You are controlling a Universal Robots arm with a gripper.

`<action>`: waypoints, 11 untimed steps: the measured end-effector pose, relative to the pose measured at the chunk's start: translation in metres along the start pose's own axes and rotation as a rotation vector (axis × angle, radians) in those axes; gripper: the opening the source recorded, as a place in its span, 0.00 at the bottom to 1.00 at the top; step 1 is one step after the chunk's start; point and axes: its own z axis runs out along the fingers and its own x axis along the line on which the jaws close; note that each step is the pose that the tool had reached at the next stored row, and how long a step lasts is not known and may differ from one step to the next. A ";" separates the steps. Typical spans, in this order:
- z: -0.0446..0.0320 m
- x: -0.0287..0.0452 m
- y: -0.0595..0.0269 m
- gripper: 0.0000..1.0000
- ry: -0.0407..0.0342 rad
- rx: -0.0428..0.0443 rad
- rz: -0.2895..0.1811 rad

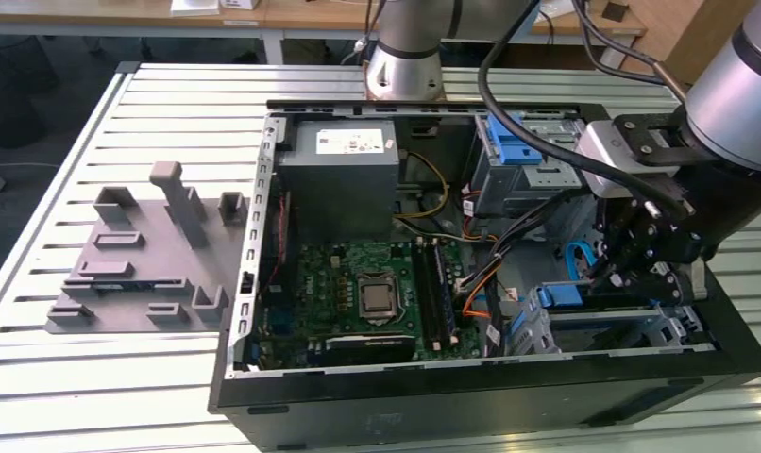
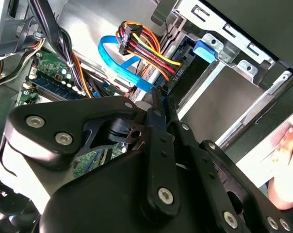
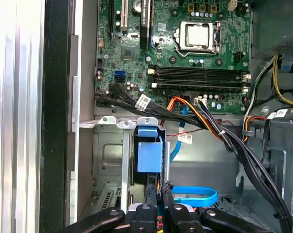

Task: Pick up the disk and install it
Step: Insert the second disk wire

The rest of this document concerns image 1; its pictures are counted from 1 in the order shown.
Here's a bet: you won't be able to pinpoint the green motherboard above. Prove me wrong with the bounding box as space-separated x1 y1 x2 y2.
254 238 489 369

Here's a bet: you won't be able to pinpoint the black RAM slot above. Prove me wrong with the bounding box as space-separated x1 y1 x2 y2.
413 239 450 351

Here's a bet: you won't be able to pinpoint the grey hanging cable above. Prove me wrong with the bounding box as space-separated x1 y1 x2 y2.
342 0 389 65

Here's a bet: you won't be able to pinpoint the blue drive latch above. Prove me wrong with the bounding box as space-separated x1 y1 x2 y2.
486 112 544 166

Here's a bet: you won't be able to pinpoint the dark RAM stick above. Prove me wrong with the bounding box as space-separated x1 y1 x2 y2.
430 239 462 349

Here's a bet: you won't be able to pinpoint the silver CPU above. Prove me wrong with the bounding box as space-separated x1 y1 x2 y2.
359 282 395 316

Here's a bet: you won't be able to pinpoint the black office chair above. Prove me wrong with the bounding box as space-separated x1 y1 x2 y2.
0 35 60 150

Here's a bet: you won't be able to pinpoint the metal optical drive cage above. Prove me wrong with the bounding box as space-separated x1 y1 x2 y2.
470 111 600 219

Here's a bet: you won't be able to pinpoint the black cable bundle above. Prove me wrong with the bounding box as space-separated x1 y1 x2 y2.
461 184 600 308

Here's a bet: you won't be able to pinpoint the black CPU socket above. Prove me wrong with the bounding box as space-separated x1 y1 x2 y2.
353 271 402 327

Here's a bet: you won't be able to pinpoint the blue data wire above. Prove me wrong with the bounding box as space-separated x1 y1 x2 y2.
566 239 600 287

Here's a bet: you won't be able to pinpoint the black graphics card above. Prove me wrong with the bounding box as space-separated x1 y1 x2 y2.
323 333 417 364

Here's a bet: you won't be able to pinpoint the large white box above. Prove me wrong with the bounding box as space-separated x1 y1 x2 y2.
169 0 222 18

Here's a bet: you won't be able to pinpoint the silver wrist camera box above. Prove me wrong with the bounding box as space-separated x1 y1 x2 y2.
574 120 683 198

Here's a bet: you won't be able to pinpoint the wooden cabinet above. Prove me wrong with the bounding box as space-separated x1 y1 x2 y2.
632 0 760 91

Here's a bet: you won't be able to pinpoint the hard disk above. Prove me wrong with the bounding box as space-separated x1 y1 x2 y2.
534 280 657 312

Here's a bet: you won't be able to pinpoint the wooden desk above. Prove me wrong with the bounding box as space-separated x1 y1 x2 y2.
0 0 648 72

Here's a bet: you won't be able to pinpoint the orange wires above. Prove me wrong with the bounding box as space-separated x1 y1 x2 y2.
461 277 504 322

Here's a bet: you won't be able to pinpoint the red wire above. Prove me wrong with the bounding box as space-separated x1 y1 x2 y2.
277 191 293 265

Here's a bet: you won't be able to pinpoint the black PC case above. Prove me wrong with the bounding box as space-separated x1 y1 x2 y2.
207 98 761 452

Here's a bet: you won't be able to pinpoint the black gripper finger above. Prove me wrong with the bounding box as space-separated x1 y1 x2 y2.
609 261 711 304
592 194 680 285

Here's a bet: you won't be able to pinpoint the metal disk bay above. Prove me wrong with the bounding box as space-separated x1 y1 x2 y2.
522 282 688 355

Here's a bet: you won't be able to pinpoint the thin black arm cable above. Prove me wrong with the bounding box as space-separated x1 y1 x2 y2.
572 0 691 95

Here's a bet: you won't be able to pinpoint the grey parts rack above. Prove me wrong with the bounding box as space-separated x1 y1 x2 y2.
44 159 254 337

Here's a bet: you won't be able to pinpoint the grey power supply unit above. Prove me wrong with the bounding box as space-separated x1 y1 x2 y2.
273 118 402 244

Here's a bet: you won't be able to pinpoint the yellow wires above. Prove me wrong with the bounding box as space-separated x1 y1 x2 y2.
395 150 452 221

